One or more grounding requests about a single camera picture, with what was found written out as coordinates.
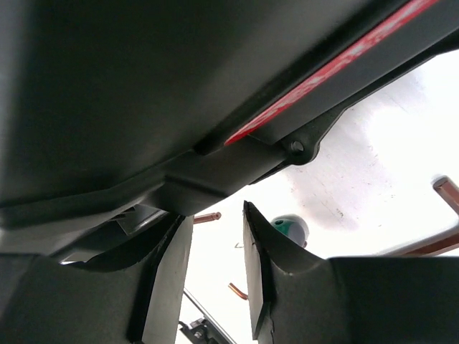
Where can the brown hex key upper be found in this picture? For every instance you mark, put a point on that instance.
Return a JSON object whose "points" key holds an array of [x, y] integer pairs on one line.
{"points": [[432, 228]]}

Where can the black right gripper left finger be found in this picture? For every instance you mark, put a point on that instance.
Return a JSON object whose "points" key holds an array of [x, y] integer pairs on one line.
{"points": [[129, 294]]}

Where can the small green stubby screwdriver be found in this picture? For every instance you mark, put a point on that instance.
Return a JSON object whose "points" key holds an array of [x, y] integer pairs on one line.
{"points": [[293, 227]]}

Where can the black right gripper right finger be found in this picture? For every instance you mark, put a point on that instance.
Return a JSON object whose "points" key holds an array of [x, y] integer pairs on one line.
{"points": [[296, 297]]}

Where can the black plastic toolbox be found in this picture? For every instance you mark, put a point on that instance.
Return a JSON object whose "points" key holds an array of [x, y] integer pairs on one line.
{"points": [[111, 107]]}

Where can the large silver ratchet wrench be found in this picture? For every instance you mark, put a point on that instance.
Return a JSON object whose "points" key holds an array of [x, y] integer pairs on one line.
{"points": [[206, 329]]}

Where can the brown hex key lower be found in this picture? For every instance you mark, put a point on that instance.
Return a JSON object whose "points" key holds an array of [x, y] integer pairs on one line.
{"points": [[207, 218]]}

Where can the brown hex key middle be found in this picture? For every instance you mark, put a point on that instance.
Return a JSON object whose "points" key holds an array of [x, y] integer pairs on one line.
{"points": [[238, 292]]}

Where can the brown hex key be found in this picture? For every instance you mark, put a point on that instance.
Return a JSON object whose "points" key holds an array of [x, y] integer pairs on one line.
{"points": [[432, 228], [238, 292], [207, 218]]}

